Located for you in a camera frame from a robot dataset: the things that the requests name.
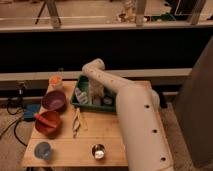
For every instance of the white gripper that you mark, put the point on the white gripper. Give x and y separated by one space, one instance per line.
95 88

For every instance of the beige eraser block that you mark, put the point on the beige eraser block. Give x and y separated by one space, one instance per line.
96 101

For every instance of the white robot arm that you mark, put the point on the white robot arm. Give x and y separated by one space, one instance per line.
137 106

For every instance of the green plastic tray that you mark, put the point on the green plastic tray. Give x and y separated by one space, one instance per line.
83 85

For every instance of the black ladle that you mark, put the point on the black ladle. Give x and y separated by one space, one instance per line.
107 100

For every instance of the blue white packet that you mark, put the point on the blue white packet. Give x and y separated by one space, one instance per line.
81 96

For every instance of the wooden tongs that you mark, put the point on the wooden tongs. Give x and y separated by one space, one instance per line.
78 122

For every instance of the purple bowl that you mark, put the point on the purple bowl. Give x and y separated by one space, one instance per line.
54 100

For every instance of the small metal cup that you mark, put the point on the small metal cup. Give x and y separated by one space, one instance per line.
98 151

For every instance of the red bowl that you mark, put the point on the red bowl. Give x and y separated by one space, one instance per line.
51 116

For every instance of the red spatula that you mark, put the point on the red spatula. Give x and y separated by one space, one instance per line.
45 121

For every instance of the blue power adapter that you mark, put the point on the blue power adapter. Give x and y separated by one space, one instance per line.
30 110

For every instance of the blue plastic cup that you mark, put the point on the blue plastic cup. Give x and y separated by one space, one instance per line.
43 151

